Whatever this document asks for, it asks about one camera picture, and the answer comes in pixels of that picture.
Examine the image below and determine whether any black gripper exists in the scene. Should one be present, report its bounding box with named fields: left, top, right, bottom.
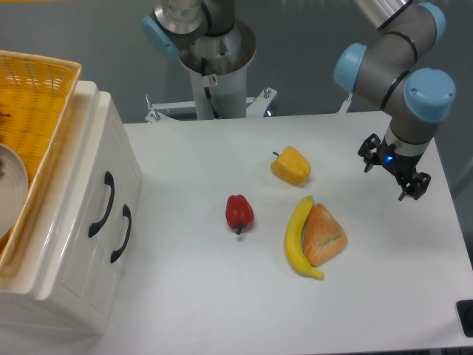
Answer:
left=358, top=134, right=431, bottom=201

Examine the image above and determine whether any black top drawer handle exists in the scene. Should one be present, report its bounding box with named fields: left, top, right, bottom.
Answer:
left=88, top=170, right=115, bottom=238

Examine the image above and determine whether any black drawer handle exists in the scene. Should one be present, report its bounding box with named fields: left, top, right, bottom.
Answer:
left=109, top=204, right=132, bottom=264
left=88, top=170, right=115, bottom=238

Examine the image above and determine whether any white drawer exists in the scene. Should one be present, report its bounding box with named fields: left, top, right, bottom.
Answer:
left=35, top=81, right=129, bottom=300

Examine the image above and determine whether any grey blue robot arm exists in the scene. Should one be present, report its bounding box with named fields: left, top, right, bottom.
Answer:
left=142, top=1, right=456, bottom=199

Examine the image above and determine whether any white drawer cabinet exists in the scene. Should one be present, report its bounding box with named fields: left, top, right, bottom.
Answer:
left=1, top=81, right=143, bottom=334

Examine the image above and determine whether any bread piece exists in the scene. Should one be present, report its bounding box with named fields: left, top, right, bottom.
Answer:
left=302, top=203, right=347, bottom=267

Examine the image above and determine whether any yellow bell pepper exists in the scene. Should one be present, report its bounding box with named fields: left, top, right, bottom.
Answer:
left=270, top=146, right=311, bottom=186

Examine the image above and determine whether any yellow banana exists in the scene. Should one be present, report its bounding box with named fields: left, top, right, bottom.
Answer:
left=284, top=195, right=324, bottom=280

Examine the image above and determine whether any red bell pepper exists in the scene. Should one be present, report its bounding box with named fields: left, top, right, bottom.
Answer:
left=225, top=195, right=254, bottom=235

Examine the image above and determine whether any black corner object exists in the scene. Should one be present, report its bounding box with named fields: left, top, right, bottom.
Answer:
left=456, top=300, right=473, bottom=338

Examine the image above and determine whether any yellow wicker basket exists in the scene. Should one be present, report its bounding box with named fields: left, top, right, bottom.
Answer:
left=1, top=50, right=82, bottom=274

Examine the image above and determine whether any white plate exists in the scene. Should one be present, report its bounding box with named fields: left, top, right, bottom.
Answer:
left=1, top=144, right=29, bottom=239

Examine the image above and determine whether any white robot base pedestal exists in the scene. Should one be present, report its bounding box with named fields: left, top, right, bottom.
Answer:
left=143, top=18, right=277, bottom=120

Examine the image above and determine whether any black base cable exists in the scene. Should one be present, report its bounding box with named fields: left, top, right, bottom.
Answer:
left=200, top=57, right=222, bottom=120

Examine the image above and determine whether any black lower drawer handle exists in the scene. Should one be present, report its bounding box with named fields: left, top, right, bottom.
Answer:
left=109, top=204, right=132, bottom=264

